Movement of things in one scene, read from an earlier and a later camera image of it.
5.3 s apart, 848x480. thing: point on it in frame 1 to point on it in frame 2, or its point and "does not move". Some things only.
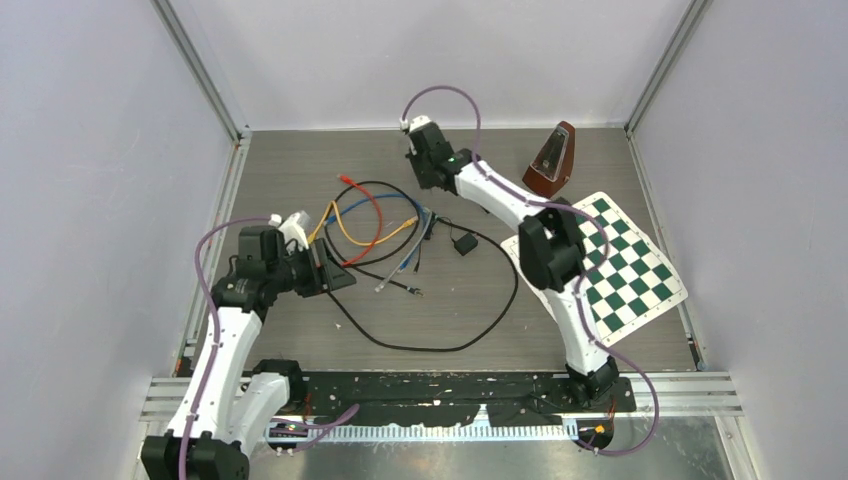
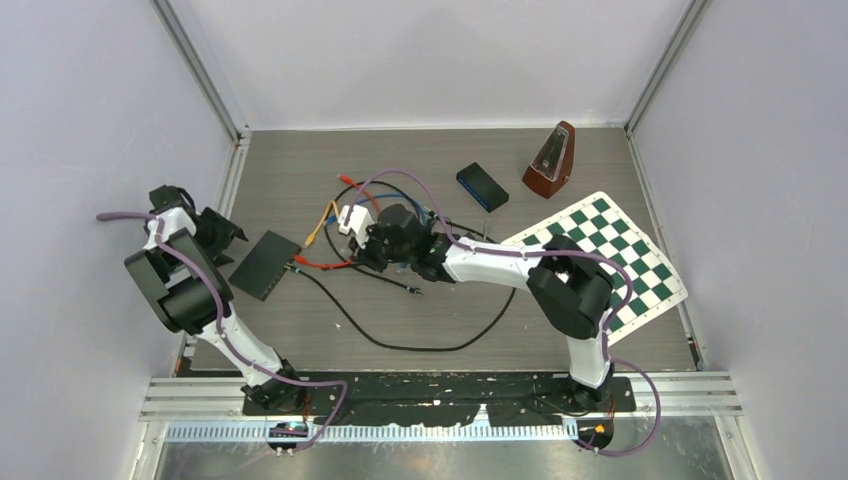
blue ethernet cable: [427, 218] does not move
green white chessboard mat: [635, 283] does not move
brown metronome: [551, 167] does not move
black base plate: [447, 396] does not move
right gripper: [424, 183] to [367, 255]
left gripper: [333, 276] to [225, 234]
